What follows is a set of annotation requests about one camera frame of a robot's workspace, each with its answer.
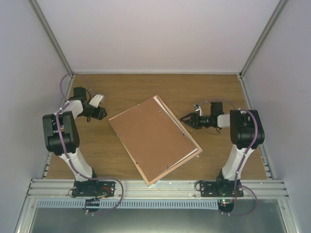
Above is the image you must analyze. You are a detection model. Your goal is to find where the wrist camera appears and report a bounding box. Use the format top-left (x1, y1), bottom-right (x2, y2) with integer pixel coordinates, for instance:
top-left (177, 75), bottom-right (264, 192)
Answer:
top-left (89, 94), bottom-right (105, 108)
top-left (193, 104), bottom-right (203, 117)

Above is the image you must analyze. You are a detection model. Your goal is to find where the aluminium front rail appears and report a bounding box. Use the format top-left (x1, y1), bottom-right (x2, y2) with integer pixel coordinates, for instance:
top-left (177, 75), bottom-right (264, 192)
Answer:
top-left (26, 179), bottom-right (289, 200)

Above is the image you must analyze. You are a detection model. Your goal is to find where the aluminium corner post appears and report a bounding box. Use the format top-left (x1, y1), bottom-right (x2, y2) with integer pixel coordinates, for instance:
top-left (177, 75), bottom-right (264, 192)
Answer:
top-left (28, 0), bottom-right (72, 73)
top-left (239, 0), bottom-right (288, 79)

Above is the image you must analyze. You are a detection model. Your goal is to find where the left aluminium corner post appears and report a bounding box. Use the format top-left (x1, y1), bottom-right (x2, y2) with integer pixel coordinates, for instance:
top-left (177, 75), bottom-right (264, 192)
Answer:
top-left (28, 0), bottom-right (72, 73)

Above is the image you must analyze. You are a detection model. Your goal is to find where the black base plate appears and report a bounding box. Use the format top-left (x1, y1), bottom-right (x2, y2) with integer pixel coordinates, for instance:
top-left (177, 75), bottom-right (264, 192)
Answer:
top-left (194, 180), bottom-right (244, 198)
top-left (69, 180), bottom-right (116, 198)

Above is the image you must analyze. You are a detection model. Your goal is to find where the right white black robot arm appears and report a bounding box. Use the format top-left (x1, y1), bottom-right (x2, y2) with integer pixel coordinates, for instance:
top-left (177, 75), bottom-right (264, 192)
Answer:
top-left (180, 101), bottom-right (265, 197)

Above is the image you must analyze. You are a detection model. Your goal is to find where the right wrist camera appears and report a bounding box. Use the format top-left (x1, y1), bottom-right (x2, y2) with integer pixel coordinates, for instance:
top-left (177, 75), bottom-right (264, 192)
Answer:
top-left (193, 104), bottom-right (203, 117)

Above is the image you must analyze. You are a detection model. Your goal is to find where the right aluminium corner post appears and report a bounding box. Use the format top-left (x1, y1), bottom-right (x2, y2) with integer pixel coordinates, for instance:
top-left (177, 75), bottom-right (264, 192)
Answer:
top-left (239, 0), bottom-right (288, 79)

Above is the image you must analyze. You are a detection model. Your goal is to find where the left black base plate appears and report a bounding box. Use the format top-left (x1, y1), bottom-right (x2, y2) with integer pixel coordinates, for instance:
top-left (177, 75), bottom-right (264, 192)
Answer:
top-left (69, 180), bottom-right (116, 198)

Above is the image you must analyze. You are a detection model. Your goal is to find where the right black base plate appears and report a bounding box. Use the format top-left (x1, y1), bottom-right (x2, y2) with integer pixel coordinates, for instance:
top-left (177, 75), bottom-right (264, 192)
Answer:
top-left (194, 180), bottom-right (244, 198)

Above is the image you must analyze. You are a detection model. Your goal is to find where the grey slotted cable duct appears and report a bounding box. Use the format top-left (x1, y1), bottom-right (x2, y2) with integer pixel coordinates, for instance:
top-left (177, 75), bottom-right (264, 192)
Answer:
top-left (37, 199), bottom-right (218, 210)

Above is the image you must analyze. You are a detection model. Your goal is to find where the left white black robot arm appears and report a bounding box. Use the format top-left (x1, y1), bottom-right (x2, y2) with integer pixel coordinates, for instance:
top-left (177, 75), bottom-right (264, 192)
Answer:
top-left (42, 87), bottom-right (107, 196)

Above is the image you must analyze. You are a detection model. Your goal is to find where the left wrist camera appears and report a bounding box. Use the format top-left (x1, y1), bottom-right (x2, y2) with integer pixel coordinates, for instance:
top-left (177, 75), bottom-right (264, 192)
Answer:
top-left (89, 94), bottom-right (105, 108)

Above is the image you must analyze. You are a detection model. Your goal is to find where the blue wooden picture frame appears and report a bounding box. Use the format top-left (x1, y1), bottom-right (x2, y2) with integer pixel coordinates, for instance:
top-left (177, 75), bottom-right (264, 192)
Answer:
top-left (108, 94), bottom-right (203, 187)

